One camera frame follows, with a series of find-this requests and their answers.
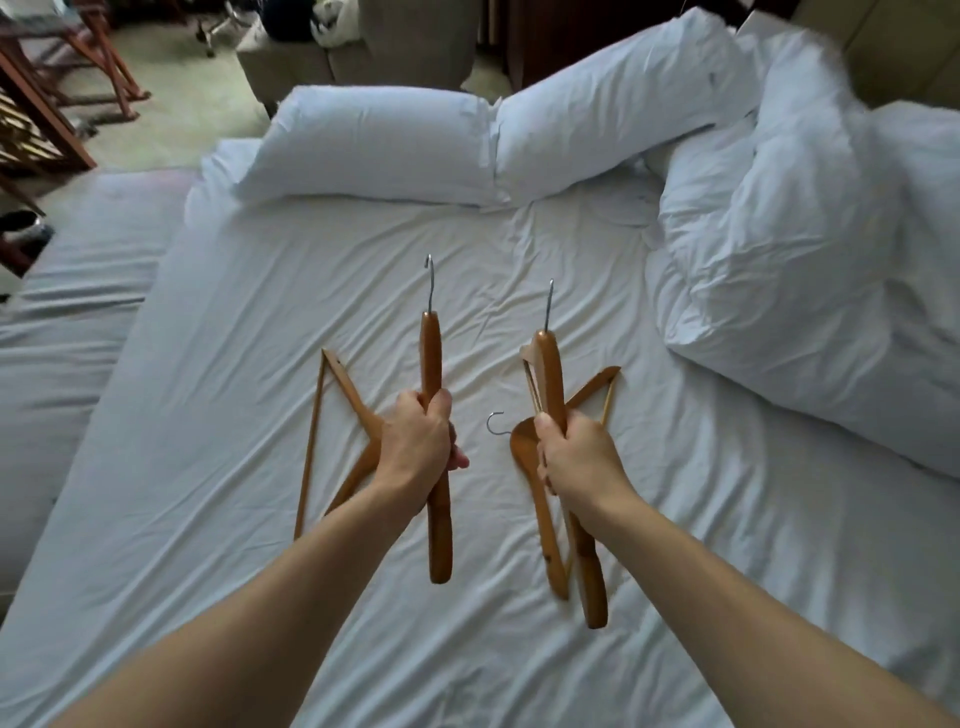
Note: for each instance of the office chair wheeled base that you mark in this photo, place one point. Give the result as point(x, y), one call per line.
point(214, 26)

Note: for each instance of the person's left forearm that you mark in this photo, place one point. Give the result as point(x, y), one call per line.
point(247, 607)

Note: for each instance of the white duvet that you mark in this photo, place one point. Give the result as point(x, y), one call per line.
point(810, 262)

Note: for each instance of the person's left hand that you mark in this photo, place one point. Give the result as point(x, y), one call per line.
point(409, 446)

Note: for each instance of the white crumpled cloth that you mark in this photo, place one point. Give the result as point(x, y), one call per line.
point(334, 22)

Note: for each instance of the white pillow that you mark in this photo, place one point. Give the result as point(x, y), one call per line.
point(375, 142)
point(607, 97)

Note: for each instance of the wooden slatted furniture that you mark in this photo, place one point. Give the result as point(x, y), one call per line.
point(34, 127)

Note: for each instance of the person's right forearm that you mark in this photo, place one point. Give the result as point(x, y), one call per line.
point(750, 622)

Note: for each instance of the white bed sheet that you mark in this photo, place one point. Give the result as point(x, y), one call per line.
point(225, 360)

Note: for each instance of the person's left thumb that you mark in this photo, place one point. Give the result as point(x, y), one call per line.
point(441, 405)

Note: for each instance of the black shoe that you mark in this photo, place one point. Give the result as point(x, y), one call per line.
point(22, 225)

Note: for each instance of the dark wooden nightstand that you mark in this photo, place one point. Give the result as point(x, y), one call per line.
point(570, 34)

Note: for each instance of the person's right thumb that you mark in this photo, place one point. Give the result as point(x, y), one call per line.
point(547, 429)

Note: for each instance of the black bag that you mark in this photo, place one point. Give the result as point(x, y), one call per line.
point(296, 19)

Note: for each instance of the beige armchair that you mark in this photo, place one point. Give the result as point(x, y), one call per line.
point(397, 45)

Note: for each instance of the beige padded headboard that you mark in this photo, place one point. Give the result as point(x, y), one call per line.
point(900, 45)

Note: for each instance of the person's right hand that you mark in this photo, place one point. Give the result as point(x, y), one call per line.
point(589, 465)

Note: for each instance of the wooden folding luggage rack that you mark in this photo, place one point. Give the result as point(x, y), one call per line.
point(97, 52)

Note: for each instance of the wooden clothes hanger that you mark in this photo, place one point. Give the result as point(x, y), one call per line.
point(352, 405)
point(553, 375)
point(525, 450)
point(430, 352)

